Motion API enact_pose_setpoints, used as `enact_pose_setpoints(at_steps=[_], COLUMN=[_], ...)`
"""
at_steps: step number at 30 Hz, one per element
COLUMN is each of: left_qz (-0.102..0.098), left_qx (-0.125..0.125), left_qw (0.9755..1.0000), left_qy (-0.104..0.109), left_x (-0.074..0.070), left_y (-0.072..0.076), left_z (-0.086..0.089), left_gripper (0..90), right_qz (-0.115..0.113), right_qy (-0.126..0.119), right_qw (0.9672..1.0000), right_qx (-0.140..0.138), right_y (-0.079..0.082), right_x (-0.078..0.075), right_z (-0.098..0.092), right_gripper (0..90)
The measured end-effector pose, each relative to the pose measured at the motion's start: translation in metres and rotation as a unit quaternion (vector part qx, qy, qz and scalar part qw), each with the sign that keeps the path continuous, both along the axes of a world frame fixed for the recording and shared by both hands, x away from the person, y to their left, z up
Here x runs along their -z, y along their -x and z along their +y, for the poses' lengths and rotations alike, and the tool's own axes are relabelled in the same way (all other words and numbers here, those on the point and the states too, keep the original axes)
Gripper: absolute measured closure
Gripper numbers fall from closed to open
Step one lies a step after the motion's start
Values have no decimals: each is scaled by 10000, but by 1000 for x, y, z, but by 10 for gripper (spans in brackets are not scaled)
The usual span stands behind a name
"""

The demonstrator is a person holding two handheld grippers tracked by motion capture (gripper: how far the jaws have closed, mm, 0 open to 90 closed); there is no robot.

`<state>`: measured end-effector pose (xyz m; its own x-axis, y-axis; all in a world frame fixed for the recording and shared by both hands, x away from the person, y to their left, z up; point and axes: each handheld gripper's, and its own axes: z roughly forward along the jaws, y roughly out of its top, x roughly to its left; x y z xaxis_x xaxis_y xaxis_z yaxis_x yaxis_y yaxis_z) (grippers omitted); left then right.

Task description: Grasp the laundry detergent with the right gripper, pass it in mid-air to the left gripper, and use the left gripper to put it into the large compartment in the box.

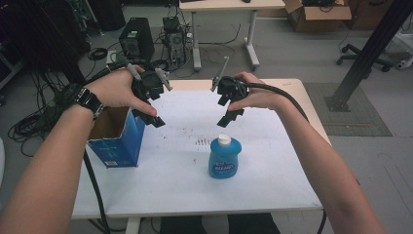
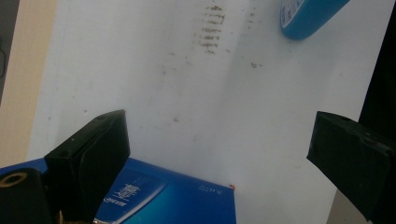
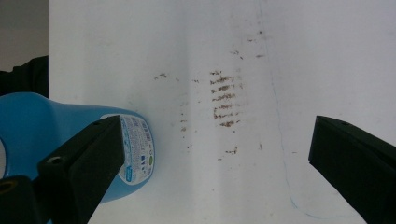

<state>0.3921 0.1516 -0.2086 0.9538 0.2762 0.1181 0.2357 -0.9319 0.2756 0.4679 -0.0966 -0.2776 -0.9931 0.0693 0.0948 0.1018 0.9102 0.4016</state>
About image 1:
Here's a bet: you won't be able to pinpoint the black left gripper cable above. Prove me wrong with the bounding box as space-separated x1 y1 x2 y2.
83 149 113 234

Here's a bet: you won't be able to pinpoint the black metal stand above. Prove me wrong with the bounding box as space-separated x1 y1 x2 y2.
323 0 413 113

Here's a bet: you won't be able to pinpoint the person's left hand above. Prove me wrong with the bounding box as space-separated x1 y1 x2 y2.
85 64 159 118

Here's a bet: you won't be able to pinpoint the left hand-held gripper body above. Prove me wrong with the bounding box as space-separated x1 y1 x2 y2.
126 62 173 102

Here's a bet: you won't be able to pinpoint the black computer tower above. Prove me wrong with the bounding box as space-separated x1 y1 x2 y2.
118 17 156 62

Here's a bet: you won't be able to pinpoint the grey floor mat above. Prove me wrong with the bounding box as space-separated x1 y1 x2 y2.
303 82 394 137

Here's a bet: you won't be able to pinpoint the white desk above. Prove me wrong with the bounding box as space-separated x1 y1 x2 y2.
178 0 286 72

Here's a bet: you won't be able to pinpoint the blue cardboard box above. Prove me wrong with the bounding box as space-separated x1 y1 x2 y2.
87 105 147 169

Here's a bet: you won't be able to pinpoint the person's right hand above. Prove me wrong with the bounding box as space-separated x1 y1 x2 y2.
227 71 290 113

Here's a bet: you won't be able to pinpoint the coiled black cable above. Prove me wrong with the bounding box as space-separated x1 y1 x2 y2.
87 47 109 61

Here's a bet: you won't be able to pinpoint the open grey computer case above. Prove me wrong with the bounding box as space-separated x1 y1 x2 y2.
162 16 187 65

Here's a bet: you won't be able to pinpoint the blue bottle with white cap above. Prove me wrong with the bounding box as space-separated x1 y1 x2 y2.
207 134 243 180

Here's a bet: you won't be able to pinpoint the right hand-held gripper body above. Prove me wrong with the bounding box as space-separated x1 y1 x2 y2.
209 56 250 107

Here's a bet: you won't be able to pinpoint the black wristwatch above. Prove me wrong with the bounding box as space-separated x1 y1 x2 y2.
54 83 105 121

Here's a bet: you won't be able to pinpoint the black office chair base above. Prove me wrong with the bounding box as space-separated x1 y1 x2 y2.
335 43 394 73

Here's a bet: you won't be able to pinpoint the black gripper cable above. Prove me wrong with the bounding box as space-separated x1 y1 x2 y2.
242 81 328 234
83 149 113 234

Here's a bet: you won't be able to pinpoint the person's legs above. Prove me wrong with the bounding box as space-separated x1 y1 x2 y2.
159 213 282 234

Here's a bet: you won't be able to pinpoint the bundle of black floor cables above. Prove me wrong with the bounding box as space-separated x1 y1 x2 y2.
7 69 71 158

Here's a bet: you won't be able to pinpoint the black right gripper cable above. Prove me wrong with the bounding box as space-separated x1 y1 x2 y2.
242 81 328 234

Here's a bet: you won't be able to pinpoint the open brown cardboard box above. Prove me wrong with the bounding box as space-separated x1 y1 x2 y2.
282 0 353 33

